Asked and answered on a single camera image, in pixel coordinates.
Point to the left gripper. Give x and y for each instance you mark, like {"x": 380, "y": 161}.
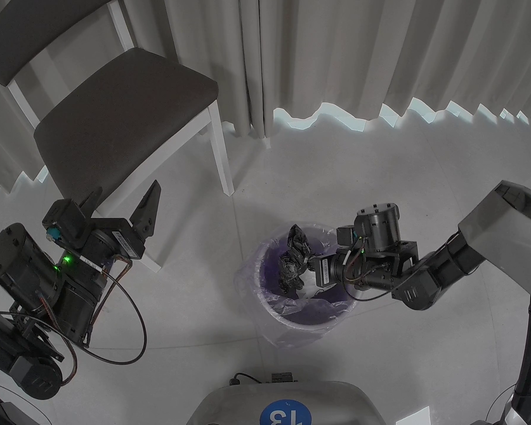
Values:
{"x": 124, "y": 237}

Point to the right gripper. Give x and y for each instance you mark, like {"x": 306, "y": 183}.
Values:
{"x": 332, "y": 270}

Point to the black plastic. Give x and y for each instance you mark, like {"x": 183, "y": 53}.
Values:
{"x": 294, "y": 255}

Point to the purple plastic bag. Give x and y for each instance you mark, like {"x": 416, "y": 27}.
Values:
{"x": 252, "y": 277}

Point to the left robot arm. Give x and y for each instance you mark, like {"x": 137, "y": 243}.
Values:
{"x": 22, "y": 264}

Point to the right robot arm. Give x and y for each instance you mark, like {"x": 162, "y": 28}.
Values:
{"x": 504, "y": 237}

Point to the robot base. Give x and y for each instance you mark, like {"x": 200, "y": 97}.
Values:
{"x": 230, "y": 405}

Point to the white trash bin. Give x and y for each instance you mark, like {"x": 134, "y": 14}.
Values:
{"x": 309, "y": 321}

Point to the white chair with grey seat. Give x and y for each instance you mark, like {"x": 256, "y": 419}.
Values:
{"x": 128, "y": 104}

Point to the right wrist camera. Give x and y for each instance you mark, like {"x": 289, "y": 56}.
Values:
{"x": 346, "y": 236}

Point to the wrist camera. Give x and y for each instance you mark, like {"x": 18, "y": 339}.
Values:
{"x": 66, "y": 219}
{"x": 346, "y": 236}

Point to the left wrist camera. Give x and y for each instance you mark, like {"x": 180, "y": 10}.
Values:
{"x": 66, "y": 219}

